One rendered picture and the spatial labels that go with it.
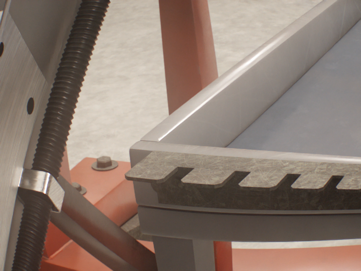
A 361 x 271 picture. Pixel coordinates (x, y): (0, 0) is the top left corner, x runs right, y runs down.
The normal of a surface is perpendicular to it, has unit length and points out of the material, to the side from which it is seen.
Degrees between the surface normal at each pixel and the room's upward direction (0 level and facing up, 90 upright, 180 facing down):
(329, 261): 0
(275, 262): 0
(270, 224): 90
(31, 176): 40
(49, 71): 90
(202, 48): 90
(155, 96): 0
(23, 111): 90
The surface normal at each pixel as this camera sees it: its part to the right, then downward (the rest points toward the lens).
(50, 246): 0.90, 0.07
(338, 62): -0.10, -0.93
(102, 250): -0.22, 0.92
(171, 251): -0.43, 0.36
